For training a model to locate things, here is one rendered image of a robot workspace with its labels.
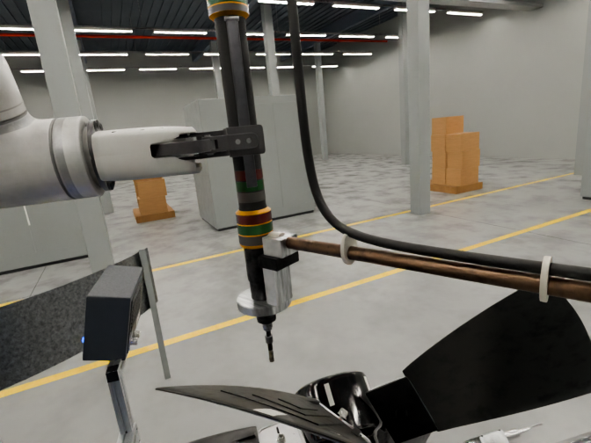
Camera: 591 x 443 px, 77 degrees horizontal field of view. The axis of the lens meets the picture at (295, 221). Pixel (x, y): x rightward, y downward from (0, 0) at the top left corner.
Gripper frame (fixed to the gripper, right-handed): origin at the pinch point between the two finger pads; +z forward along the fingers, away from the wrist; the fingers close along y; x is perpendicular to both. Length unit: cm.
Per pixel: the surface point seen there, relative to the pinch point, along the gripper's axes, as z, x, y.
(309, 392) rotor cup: 5.0, -37.1, -1.9
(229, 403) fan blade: -6.0, -18.9, 19.0
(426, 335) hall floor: 142, -163, -180
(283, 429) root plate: 0.6, -43.1, -2.8
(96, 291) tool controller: -38, -36, -61
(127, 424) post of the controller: -35, -73, -52
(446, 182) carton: 508, -144, -653
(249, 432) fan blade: -4.4, -43.4, -4.5
